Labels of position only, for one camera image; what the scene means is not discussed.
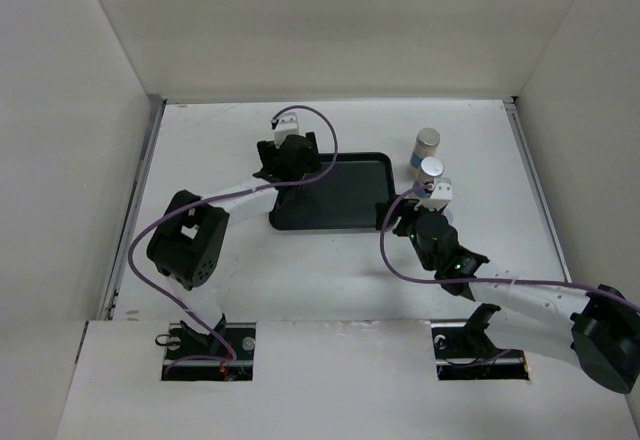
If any silver-lid blue-label grain bottle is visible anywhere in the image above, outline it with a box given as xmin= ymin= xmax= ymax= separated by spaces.
xmin=408 ymin=127 xmax=441 ymax=176

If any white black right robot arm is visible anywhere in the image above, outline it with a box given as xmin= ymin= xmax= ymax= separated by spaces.
xmin=375 ymin=196 xmax=639 ymax=394

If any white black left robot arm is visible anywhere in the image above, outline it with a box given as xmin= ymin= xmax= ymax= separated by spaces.
xmin=129 ymin=131 xmax=325 ymax=360

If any white-lid dark spice jar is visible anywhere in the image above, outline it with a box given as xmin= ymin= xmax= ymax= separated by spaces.
xmin=444 ymin=209 xmax=454 ymax=225

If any dark green plastic tray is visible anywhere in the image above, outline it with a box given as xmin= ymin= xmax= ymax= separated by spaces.
xmin=269 ymin=152 xmax=395 ymax=231

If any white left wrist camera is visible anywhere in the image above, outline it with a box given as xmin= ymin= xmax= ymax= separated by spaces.
xmin=271 ymin=111 xmax=299 ymax=148

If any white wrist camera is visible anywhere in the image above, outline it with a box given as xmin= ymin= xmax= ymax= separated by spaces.
xmin=271 ymin=111 xmax=299 ymax=148
xmin=415 ymin=178 xmax=453 ymax=212

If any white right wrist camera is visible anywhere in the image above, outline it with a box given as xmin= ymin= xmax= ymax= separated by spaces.
xmin=415 ymin=178 xmax=453 ymax=212

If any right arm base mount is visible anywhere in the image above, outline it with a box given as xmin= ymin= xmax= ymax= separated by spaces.
xmin=431 ymin=304 xmax=529 ymax=381

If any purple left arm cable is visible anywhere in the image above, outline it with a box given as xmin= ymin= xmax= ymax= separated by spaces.
xmin=128 ymin=105 xmax=342 ymax=376

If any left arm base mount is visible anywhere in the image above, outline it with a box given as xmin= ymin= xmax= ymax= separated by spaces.
xmin=155 ymin=319 xmax=257 ymax=382

